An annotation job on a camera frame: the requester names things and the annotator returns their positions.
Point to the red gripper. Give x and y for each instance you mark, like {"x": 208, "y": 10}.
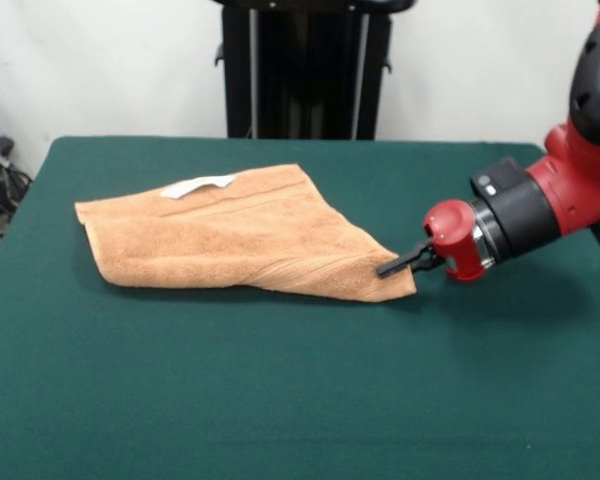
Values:
{"x": 455, "y": 235}

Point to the tan terry towel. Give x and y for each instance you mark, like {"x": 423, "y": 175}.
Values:
{"x": 230, "y": 245}

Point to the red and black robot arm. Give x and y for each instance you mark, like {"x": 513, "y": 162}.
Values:
{"x": 570, "y": 175}

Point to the dark green table cloth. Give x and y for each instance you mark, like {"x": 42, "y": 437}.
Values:
{"x": 130, "y": 400}

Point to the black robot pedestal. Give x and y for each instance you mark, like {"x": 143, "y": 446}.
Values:
{"x": 305, "y": 70}

